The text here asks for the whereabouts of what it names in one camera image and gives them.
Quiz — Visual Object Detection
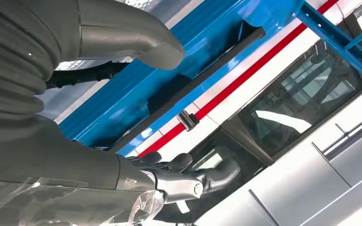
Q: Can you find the white car red stripe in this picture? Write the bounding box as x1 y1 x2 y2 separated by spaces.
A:
126 0 362 226

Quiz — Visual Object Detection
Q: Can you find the black ribbed strip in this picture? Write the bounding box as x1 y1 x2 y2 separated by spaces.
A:
45 60 130 90

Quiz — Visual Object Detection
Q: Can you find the blue metal shelf rack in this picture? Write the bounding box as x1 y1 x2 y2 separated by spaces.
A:
58 0 362 157

